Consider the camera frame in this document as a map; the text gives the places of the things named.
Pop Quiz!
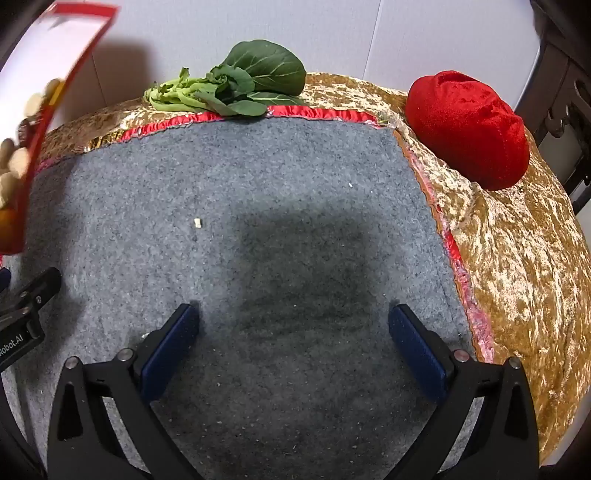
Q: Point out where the red tray with white inside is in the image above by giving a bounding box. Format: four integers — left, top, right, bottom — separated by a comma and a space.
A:
0, 0, 122, 256

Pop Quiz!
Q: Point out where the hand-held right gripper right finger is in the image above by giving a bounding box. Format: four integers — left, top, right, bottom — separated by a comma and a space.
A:
388, 303, 541, 480

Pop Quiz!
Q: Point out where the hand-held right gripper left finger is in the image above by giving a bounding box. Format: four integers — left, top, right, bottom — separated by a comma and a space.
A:
47, 302, 204, 480

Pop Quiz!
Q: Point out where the grey felt mat red trim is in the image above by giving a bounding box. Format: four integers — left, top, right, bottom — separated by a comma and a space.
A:
0, 105, 496, 480

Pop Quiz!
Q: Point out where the red velvet cloth bundle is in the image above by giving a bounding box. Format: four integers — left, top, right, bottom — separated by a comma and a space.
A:
405, 70, 530, 191

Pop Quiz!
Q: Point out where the small orange kumquat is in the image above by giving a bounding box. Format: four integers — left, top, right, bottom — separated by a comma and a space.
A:
0, 209, 20, 247

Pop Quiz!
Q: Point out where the gold velvet cloth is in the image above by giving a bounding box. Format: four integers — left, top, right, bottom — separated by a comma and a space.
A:
34, 71, 587, 468

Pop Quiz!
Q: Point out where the green leafy vegetable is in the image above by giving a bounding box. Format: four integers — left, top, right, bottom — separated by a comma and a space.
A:
143, 40, 308, 117

